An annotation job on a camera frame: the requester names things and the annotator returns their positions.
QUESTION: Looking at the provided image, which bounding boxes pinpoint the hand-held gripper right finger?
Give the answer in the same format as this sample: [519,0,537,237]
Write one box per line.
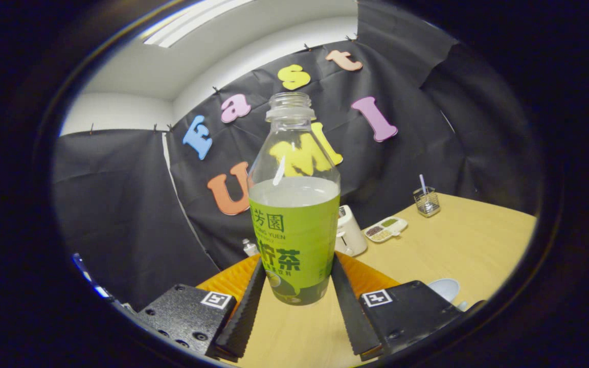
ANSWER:
[331,251,485,358]

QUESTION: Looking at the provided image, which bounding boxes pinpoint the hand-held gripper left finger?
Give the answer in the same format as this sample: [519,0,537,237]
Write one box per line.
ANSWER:
[139,254,267,359]

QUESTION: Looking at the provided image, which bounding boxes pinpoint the light blue cup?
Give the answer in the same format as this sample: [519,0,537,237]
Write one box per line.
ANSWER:
[426,278,469,311]

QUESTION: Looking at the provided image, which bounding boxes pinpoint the green label juice bottle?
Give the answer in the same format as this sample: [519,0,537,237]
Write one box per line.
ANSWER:
[247,92,341,306]

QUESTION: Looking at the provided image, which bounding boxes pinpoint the white toaster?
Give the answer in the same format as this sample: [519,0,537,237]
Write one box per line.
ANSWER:
[334,205,368,257]

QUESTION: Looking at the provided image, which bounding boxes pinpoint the white divided snack tray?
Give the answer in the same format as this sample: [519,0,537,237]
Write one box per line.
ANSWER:
[364,216,409,243]

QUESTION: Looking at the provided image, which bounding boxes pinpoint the wooden table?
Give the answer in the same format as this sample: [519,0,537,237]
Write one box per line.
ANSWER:
[233,193,537,368]

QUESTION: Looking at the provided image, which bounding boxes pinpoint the ceiling light panel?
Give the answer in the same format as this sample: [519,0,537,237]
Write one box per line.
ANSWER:
[141,0,254,48]

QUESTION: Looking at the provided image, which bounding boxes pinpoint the wire mesh holder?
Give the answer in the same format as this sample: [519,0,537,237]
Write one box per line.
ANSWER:
[413,186,441,218]

